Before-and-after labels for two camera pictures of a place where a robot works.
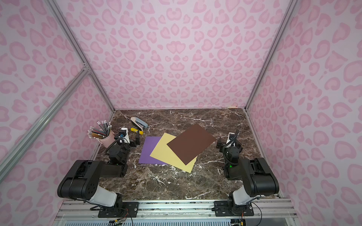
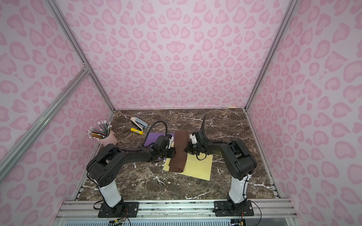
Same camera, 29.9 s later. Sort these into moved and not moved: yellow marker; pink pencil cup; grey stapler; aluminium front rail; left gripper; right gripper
Moved: right gripper; left gripper
Not moved: aluminium front rail; pink pencil cup; grey stapler; yellow marker
